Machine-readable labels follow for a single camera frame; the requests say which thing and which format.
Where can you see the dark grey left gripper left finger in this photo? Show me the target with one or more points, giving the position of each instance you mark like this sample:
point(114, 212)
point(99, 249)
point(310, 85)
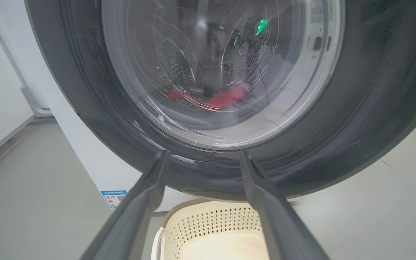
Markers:
point(128, 224)

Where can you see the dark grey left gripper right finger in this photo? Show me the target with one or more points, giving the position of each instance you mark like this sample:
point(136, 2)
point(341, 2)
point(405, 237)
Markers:
point(280, 227)

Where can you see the round grey glass washer door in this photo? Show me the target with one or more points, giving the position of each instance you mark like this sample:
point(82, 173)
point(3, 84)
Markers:
point(356, 119)

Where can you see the red cloth garment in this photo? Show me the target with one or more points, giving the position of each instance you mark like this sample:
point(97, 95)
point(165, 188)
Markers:
point(175, 95)

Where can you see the red and white shorts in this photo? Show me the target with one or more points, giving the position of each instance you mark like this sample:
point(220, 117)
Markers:
point(226, 98)

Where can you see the cream perforated laundry basket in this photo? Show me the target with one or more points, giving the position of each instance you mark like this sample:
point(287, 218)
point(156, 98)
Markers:
point(208, 234)

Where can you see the blue energy label sticker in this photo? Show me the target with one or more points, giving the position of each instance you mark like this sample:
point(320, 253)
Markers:
point(114, 199)

